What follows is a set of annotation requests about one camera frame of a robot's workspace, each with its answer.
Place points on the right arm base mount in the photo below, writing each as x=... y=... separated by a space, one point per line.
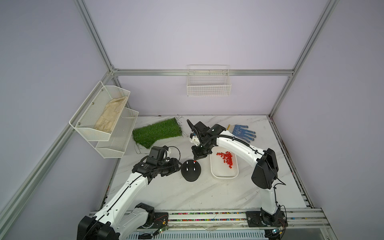
x=263 y=219

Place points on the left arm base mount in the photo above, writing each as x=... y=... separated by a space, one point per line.
x=145 y=217

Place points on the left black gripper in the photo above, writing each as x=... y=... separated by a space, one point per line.
x=173 y=162

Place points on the white mesh shelf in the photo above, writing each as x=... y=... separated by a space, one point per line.
x=85 y=119
x=116 y=146

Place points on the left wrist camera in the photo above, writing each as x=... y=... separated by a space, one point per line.
x=167 y=152

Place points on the white wire wall basket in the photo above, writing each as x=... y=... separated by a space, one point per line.
x=208 y=81

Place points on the white plastic tray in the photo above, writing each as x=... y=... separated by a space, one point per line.
x=219 y=169

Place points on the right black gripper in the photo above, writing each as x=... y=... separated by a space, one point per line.
x=197 y=154

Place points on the upper white mesh shelf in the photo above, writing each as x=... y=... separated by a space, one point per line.
x=85 y=119

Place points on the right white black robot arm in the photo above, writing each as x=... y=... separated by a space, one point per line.
x=264 y=163

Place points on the black round screw base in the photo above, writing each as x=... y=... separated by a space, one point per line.
x=190 y=171

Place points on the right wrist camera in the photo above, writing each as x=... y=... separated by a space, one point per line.
x=194 y=139

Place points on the green artificial grass mat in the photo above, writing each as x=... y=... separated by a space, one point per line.
x=148 y=135

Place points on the lower white mesh shelf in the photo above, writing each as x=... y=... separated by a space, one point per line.
x=116 y=146

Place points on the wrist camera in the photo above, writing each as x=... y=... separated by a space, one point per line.
x=167 y=152
x=194 y=139

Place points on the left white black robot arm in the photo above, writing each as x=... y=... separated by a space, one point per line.
x=109 y=222

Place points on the beige cloth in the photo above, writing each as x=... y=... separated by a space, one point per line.
x=110 y=115

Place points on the blue dotted work glove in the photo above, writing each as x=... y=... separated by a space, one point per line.
x=242 y=132

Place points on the pile of red sleeves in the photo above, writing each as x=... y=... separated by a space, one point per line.
x=227 y=158

